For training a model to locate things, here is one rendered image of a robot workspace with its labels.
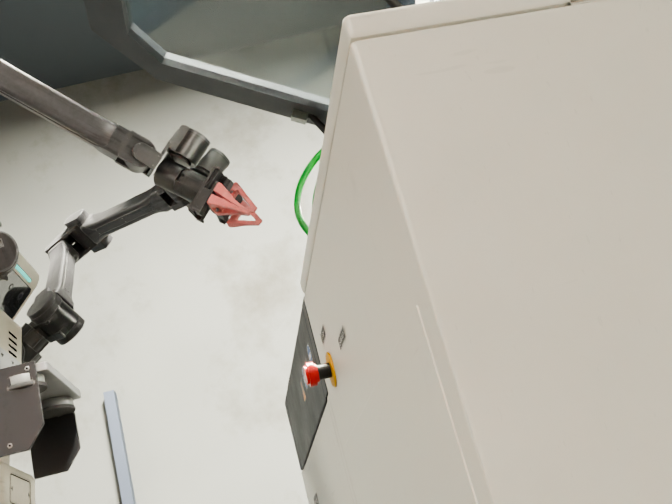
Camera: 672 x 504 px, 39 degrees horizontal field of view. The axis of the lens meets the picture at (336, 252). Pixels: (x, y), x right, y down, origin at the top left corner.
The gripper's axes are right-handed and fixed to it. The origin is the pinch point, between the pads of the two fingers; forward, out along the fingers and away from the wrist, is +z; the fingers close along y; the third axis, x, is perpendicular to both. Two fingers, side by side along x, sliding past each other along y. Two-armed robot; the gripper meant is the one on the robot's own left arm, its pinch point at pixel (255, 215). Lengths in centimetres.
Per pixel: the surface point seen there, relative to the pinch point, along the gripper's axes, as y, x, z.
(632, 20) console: -100, 9, 80
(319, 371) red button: -47, 39, 52
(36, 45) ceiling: 94, -69, -185
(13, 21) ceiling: 76, -65, -184
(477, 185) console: -101, 33, 76
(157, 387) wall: 158, 13, -82
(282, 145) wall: 146, -100, -96
